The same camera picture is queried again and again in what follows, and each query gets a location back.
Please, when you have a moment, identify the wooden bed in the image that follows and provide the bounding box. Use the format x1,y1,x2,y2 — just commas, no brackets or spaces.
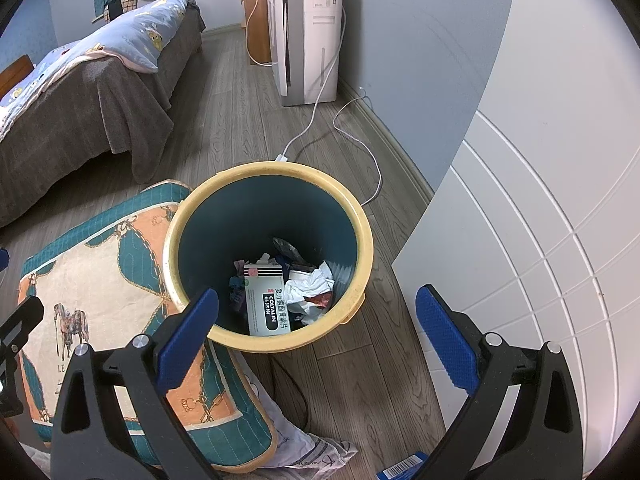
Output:
0,57,33,97

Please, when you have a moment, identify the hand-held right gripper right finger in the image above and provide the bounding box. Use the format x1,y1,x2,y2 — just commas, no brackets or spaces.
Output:
415,284,586,480

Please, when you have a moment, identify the thick white cable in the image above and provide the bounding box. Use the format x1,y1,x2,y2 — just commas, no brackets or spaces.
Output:
244,0,273,67

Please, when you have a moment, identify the white air purifier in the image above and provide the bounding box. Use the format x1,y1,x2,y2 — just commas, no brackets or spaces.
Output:
266,0,346,107

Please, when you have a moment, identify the blue barcode packet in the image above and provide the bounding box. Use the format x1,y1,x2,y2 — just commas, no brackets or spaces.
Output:
377,452,431,480

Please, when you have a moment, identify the yellow-rimmed teal trash bin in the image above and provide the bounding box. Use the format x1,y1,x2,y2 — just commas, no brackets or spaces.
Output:
163,162,375,353

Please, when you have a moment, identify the white panelled door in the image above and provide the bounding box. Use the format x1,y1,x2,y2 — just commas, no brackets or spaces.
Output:
391,0,640,461

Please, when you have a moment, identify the thin white cable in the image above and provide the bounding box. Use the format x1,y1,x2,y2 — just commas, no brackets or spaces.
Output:
332,87,384,206

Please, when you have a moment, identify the silver foil pouch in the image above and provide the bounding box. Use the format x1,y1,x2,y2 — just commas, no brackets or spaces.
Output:
272,237,301,262

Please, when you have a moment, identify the blue printed quilt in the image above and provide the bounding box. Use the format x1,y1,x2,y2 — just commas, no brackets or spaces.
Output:
0,0,190,141

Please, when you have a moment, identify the white patterned cloth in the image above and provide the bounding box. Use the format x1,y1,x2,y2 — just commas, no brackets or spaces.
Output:
250,385,358,472

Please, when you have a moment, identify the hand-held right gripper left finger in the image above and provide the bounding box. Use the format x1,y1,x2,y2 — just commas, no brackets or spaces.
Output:
50,287,221,480

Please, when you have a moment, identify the green white medicine box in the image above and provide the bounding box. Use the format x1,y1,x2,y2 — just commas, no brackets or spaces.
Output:
243,264,293,337

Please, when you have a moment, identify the wooden cabinet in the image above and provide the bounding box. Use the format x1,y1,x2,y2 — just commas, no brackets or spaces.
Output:
240,0,273,66

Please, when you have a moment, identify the teal orange patterned cushion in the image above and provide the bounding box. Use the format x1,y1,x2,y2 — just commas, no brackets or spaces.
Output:
17,182,278,476

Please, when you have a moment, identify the white purifier cable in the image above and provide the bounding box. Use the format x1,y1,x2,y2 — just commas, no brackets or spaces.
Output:
280,7,348,161

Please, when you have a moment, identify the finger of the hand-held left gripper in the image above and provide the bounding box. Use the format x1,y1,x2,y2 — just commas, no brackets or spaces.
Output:
0,249,46,361

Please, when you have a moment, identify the white paper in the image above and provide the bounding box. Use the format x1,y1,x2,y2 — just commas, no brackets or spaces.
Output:
287,260,335,317

